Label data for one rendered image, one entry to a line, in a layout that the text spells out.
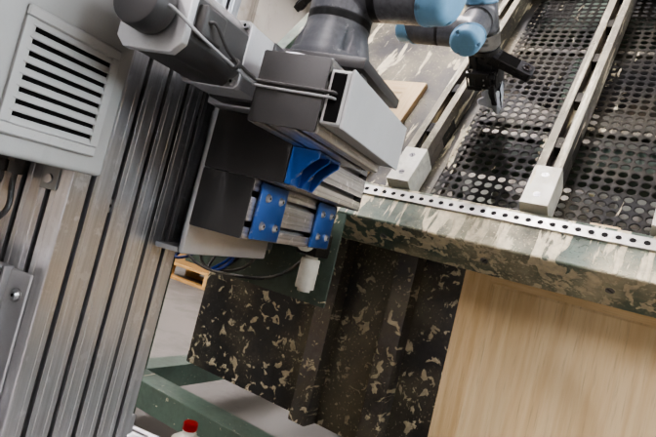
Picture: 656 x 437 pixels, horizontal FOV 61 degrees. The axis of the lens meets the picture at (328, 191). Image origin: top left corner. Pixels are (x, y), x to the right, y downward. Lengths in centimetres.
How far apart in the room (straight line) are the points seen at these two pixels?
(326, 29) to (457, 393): 98
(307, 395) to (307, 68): 120
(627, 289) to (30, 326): 102
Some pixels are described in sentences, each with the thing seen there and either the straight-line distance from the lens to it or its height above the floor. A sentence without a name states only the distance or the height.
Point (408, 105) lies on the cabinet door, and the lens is 175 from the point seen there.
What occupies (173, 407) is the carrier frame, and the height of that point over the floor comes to 16.
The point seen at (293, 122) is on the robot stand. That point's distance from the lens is 65.
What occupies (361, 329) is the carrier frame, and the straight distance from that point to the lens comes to 167.
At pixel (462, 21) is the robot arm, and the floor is 131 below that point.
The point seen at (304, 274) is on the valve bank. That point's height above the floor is 64.
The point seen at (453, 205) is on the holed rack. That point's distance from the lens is 134.
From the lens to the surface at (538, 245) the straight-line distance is 125.
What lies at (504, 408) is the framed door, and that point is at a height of 44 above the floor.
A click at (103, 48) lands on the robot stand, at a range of 70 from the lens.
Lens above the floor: 77
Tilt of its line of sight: 3 degrees up
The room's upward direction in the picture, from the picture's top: 14 degrees clockwise
